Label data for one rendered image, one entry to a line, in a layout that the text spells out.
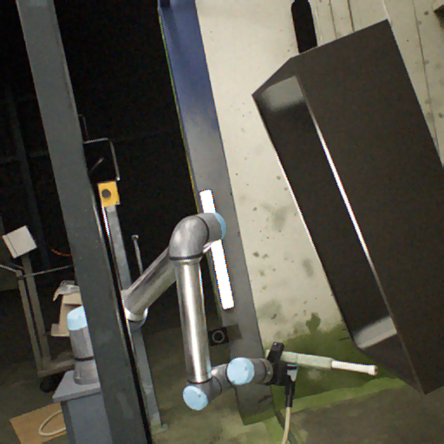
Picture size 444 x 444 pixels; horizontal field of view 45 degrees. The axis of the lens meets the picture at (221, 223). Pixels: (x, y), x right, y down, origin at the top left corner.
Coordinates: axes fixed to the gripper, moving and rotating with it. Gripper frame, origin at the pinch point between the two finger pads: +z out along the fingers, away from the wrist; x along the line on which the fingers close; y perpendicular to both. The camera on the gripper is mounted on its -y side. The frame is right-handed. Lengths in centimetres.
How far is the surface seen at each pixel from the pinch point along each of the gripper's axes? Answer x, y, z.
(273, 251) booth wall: -42, -54, 39
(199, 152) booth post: -65, -100, -2
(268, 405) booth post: -50, 26, 56
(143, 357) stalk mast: -109, 9, 16
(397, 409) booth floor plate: 13, 19, 75
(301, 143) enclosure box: 0, -94, -6
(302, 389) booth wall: -36, 17, 68
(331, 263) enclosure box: 5.5, -44.8, 16.6
